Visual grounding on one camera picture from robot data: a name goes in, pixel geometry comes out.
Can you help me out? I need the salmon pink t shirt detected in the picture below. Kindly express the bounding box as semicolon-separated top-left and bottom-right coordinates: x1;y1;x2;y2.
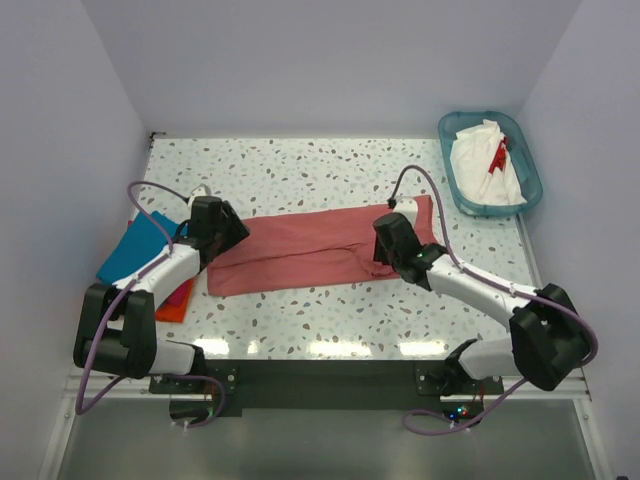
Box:
205;194;439;297

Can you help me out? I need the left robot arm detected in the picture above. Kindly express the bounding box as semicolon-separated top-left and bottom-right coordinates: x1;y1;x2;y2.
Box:
73;196;249;392

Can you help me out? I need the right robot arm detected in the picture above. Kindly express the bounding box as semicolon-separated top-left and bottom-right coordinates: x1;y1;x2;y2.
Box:
373;213;598;393

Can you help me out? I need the folded teal t shirt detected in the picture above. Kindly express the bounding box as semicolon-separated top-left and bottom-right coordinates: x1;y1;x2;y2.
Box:
96;213;167;284

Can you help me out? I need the folded magenta t shirt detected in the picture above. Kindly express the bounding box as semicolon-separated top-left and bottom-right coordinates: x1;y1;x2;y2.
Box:
118;221;200;308

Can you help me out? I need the folded orange t shirt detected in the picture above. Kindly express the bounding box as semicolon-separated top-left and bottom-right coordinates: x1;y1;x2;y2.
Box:
155;279;194;323

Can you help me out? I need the white t shirt in bin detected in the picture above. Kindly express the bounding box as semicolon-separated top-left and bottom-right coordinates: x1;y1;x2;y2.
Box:
450;119;526;207

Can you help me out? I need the teal plastic bin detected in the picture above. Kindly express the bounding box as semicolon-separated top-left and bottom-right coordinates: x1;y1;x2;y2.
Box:
438;111;543;217

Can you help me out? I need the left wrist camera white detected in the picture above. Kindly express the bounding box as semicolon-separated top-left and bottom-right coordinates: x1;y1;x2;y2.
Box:
189;184;211;199

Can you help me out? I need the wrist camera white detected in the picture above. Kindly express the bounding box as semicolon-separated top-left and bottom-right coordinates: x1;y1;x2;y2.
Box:
189;184;211;199
392;196;419;225

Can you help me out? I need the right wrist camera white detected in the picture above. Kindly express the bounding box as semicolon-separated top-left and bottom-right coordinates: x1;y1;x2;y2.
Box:
392;196;419;225

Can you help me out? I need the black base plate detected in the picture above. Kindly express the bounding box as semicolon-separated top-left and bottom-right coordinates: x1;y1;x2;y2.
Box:
149;360;504;423

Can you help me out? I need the aluminium rail frame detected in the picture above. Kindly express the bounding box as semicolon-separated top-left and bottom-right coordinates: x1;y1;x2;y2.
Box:
37;319;599;480

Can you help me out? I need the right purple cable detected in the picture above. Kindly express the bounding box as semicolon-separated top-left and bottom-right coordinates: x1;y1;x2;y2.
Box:
387;165;599;435

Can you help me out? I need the purple cable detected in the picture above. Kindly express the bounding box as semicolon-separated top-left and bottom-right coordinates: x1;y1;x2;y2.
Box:
74;180;229;430
387;165;599;435

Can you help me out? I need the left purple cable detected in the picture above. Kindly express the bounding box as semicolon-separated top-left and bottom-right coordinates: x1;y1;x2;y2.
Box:
74;180;229;430

